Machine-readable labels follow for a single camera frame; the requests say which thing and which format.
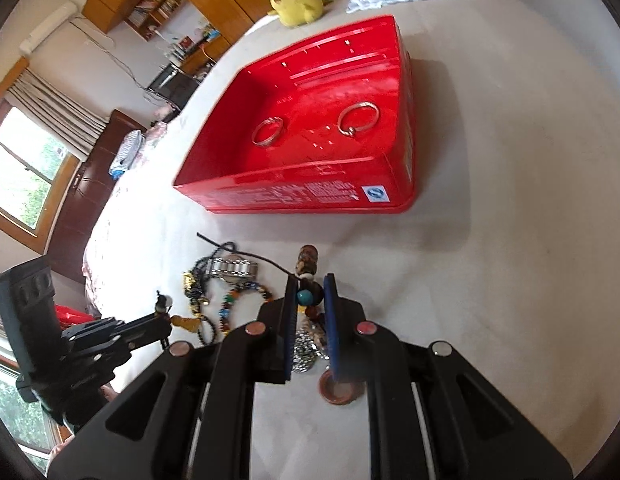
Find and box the cluttered wooden desk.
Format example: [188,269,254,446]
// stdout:
[165,20,226,80]

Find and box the wooden wall bookshelf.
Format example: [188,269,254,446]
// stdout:
[82,0,188,43]

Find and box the brown wooden ring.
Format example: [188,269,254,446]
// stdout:
[318,370,365,406]

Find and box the silver chain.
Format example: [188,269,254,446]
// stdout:
[290,324,332,374]

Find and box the dark bead necklace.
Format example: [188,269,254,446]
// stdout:
[157,252,231,347]

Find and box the dark wooden headboard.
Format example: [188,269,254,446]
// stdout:
[44,109,148,283]

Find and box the metal wristwatch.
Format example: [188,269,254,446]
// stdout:
[207,256,258,281]

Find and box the brown and turquoise bead string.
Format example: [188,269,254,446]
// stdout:
[292,244,326,327]

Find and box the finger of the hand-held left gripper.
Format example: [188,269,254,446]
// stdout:
[61,311,173,350]
[65,333,167,382]

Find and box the black cord necklace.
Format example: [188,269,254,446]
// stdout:
[196,231,293,278]

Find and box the wooden frame window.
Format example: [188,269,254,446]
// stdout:
[0,100,82,256]
[0,355,63,473]

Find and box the red plastic tray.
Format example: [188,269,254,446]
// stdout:
[172,15,418,216]

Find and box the black wall cable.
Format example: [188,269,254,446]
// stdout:
[70,16,158,93]

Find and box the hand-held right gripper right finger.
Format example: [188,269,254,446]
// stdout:
[323,273,575,480]

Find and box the white air conditioner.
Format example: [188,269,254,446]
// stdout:
[19,2,78,56]

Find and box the colourful bead bracelet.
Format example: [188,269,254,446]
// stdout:
[217,282,276,336]

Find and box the silver bangle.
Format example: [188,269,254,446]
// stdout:
[251,116,285,148]

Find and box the pink floral bedsheet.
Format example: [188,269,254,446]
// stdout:
[82,117,178,311]

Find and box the black office chair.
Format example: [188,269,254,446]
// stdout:
[147,62,201,111]

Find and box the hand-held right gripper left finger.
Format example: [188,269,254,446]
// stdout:
[46,275,298,480]

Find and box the beige curtain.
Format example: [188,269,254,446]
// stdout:
[7,67,111,162]

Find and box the red plastic object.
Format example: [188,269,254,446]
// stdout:
[54,304,98,328]

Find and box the thin silver ring bracelet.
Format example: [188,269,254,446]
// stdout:
[337,102,381,137]

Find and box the blue white striped cloth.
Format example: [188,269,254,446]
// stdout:
[109,130,143,180]

